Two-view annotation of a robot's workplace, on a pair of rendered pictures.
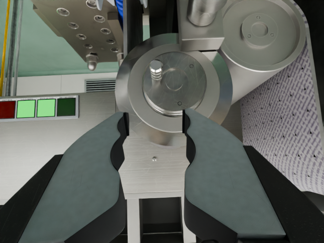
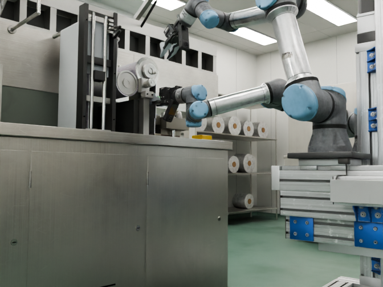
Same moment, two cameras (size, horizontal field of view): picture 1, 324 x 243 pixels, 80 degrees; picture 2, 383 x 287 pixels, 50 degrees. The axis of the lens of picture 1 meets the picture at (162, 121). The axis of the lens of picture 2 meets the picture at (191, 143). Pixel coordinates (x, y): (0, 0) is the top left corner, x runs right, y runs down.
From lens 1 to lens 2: 1.95 m
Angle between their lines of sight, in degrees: 46
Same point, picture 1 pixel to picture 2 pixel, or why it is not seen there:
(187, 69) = (147, 73)
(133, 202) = (126, 48)
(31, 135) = not seen: hidden behind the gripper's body
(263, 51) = (126, 77)
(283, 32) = (121, 81)
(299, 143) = not seen: hidden behind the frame
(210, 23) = (143, 81)
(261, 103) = not seen: hidden behind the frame
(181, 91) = (148, 68)
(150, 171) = (119, 60)
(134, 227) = (127, 37)
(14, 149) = (171, 84)
